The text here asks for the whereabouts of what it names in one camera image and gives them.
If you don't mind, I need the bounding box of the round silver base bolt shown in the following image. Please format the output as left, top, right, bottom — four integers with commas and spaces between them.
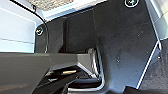
34, 27, 45, 37
123, 0, 137, 8

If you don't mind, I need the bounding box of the white wardrobe carcass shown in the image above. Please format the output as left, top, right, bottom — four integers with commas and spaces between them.
0, 6, 44, 53

